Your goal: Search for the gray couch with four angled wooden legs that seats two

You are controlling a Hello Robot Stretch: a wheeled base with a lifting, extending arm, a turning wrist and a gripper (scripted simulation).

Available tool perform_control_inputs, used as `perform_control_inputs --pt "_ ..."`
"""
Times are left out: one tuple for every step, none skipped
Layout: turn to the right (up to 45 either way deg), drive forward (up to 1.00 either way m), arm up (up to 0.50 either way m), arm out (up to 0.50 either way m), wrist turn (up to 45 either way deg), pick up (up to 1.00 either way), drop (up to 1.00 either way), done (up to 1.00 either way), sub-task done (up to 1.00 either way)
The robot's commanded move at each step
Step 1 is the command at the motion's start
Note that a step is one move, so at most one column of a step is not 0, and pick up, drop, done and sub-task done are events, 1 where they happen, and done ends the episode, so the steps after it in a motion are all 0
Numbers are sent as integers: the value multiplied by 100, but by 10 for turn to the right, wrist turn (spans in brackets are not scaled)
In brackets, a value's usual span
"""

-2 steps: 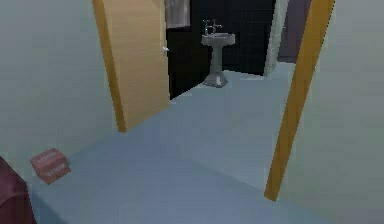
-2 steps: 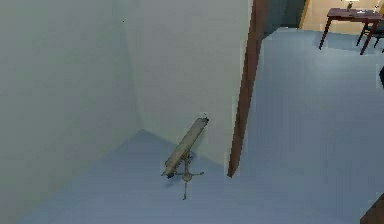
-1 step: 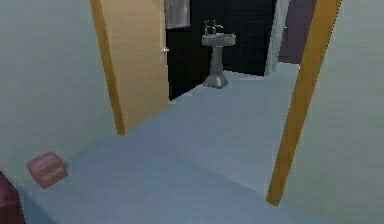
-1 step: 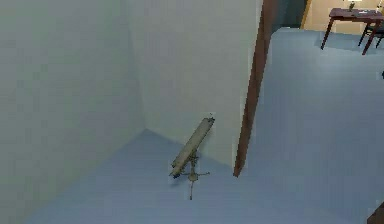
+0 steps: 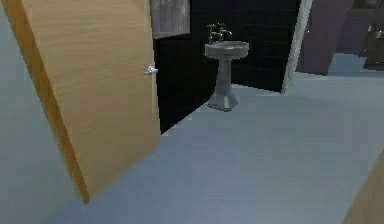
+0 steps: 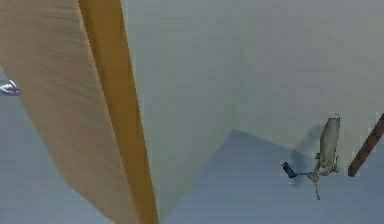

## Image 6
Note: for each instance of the tan wooden room door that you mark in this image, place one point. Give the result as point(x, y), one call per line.
point(73, 100)

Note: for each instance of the brown wooden furniture leg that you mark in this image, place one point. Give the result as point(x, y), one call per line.
point(366, 148)

